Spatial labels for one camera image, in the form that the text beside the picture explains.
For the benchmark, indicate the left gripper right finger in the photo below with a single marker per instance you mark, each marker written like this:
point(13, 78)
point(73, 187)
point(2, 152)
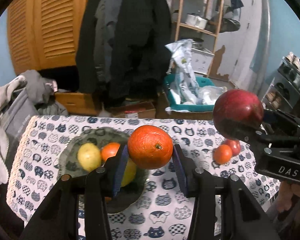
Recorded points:
point(195, 182)

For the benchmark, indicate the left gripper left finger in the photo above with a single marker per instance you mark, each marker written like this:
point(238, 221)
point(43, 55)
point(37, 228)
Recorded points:
point(104, 181)

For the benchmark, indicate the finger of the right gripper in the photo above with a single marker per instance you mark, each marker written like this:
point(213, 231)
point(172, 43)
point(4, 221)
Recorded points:
point(234, 130)
point(278, 122)

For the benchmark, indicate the red apple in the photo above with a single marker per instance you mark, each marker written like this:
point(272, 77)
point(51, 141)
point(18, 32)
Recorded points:
point(237, 106)
point(234, 145)

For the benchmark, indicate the green yellow mango front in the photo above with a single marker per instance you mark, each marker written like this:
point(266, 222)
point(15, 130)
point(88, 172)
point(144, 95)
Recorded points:
point(129, 174)

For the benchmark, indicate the green yellow mango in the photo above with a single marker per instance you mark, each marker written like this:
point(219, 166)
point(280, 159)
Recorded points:
point(129, 174)
point(89, 157)

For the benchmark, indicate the orange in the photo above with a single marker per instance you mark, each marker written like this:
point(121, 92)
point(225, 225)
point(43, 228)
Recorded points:
point(109, 150)
point(222, 154)

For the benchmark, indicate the small tangerine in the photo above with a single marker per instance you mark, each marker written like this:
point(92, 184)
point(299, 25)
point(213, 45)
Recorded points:
point(150, 147)

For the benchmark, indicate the person right hand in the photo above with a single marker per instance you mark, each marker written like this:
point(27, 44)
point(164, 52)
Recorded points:
point(286, 192)

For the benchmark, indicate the shoe rack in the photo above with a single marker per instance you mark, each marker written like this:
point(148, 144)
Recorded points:
point(284, 90)

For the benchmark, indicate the grey metal pipe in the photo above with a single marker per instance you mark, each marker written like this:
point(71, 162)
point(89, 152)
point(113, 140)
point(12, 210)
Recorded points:
point(260, 59)

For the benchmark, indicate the clear plastic bag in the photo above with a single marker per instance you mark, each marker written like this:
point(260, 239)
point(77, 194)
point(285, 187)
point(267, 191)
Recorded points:
point(210, 94)

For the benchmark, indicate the white door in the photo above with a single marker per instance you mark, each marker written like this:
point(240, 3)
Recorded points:
point(235, 49)

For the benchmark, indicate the wooden drawer box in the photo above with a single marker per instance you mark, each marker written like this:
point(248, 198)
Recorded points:
point(79, 103)

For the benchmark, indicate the small cardboard box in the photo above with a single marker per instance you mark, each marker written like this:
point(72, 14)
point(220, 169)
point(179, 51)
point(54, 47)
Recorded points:
point(142, 110)

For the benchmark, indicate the cardboard box under teal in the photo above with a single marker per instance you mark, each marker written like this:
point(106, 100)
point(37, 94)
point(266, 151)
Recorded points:
point(161, 113)

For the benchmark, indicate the white patterned drawer box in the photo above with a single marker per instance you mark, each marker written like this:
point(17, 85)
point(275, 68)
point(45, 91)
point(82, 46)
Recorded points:
point(201, 60)

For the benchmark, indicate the white rice bag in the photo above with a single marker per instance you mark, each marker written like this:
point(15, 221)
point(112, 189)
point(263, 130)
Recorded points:
point(185, 70)

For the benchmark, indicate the steel steamer pot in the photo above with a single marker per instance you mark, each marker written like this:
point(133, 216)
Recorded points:
point(197, 43)

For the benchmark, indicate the pile of grey clothes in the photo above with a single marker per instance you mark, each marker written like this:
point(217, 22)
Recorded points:
point(41, 92)

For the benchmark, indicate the grey hanging bag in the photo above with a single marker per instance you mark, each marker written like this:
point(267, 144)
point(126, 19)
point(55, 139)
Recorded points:
point(228, 24)

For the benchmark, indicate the grey fabric laundry bin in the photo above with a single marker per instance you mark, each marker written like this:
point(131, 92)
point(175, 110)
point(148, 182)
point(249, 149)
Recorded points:
point(14, 118)

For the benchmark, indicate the white cooking pot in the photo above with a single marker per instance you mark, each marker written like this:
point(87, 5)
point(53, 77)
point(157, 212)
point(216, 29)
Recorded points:
point(196, 21)

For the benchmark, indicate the black hanging coat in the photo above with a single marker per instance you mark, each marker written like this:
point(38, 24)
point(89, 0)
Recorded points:
point(122, 51)

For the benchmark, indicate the wooden shelf rack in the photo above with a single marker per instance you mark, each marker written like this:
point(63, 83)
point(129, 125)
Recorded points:
point(203, 14)

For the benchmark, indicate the wooden louvered wardrobe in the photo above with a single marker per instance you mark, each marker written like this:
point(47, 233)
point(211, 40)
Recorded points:
point(43, 34)

